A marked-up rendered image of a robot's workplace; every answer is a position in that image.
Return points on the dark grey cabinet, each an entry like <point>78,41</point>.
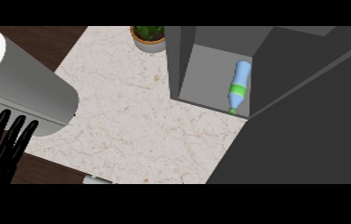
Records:
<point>214,66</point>

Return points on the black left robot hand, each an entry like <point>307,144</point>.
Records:
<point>12,147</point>

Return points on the dark grey cabinet door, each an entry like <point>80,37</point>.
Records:
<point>292,134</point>

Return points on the small pale grey object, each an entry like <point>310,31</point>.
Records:
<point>95,180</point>

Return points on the potted green plant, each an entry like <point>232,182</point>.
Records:
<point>149,38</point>

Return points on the blue water bottle green label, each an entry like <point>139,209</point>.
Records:
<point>239,88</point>

